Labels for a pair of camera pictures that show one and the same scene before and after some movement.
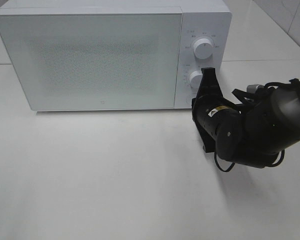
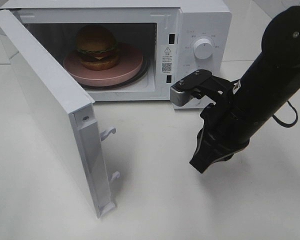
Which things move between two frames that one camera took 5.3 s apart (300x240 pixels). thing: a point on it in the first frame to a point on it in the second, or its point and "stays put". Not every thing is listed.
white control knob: [203, 48] stays put
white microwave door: [95, 60] to [67, 111]
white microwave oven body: [115, 55] stays put
